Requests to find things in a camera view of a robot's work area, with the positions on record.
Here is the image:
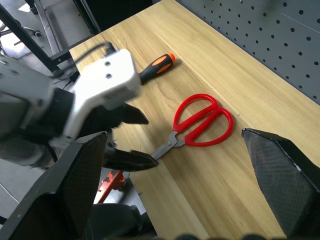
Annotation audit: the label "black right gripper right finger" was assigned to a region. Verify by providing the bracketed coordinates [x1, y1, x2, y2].
[241, 127, 320, 240]

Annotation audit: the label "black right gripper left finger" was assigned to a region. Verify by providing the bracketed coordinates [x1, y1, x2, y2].
[0, 131, 109, 240]

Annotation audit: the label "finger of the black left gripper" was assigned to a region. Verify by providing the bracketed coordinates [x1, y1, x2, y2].
[101, 146, 160, 173]
[121, 102, 150, 125]

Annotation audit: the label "grey metal pegboard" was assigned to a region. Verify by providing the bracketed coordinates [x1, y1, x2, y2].
[174, 0, 320, 106]

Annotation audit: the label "red metal floor stand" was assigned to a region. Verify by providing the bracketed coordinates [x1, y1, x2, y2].
[96, 169, 127, 205]

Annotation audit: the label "black orange screwdriver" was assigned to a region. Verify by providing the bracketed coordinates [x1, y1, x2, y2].
[138, 52, 176, 85]

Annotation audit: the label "dark rounded robot body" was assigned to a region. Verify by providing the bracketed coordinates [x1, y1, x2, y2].
[87, 203, 157, 240]

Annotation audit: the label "black panel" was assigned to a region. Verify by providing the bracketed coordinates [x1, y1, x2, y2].
[72, 0, 154, 35]

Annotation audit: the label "office chair caster base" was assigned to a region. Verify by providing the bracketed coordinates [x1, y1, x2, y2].
[21, 25, 44, 39]

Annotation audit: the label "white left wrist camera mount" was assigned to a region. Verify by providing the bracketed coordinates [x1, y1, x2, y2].
[63, 48, 142, 140]

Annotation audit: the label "red handled scissors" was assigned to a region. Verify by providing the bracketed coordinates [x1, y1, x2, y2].
[150, 93, 235, 161]

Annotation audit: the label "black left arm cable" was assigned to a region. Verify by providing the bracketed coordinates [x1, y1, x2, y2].
[73, 42, 116, 66]

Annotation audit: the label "grey metal post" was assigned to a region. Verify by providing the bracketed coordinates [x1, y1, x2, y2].
[32, 0, 62, 55]

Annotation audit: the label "black metal frame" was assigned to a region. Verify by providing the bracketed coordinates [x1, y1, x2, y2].
[0, 3, 77, 76]

